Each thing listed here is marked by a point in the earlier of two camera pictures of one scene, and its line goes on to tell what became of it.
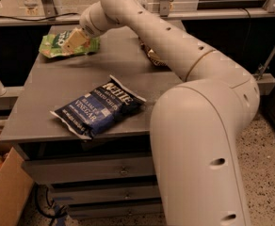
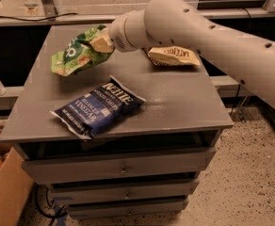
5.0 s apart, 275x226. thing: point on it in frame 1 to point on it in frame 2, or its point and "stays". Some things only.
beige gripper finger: [75, 41] to [104, 42]
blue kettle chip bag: [108, 103] stays
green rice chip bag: [67, 42] to [78, 54]
